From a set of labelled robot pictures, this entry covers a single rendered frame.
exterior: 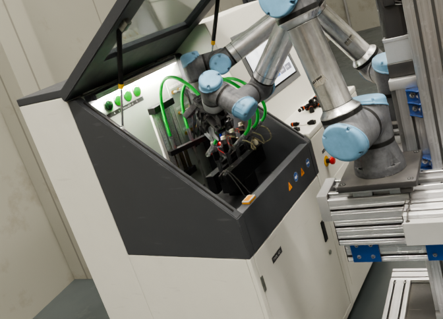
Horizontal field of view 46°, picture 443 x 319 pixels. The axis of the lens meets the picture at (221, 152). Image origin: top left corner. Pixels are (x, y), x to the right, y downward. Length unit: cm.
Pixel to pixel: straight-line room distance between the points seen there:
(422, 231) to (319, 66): 52
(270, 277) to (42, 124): 106
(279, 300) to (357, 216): 54
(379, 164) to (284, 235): 62
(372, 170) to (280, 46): 45
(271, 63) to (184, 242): 74
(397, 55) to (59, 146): 129
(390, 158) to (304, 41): 44
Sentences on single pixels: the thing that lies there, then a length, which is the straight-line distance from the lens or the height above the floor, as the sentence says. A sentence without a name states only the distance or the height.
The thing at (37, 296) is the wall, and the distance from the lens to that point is 390.
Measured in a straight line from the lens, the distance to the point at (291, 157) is 215.
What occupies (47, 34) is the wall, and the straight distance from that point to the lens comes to 424.
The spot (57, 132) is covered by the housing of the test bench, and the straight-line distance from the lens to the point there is 211.
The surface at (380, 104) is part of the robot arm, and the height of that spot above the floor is 125.
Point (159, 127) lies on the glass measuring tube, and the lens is 225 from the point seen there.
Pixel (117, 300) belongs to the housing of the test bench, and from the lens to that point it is 240.
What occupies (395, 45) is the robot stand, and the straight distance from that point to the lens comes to 172.
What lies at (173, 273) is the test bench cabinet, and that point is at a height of 72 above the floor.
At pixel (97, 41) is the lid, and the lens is 177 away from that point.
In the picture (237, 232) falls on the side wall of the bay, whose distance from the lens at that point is 177.
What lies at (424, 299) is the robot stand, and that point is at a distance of 245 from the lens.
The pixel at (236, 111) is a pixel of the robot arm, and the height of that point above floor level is 132.
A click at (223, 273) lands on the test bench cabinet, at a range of 192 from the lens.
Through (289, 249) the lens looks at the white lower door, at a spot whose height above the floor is 66.
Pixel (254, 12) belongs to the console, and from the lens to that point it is 277.
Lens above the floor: 167
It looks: 17 degrees down
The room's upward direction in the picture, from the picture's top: 18 degrees counter-clockwise
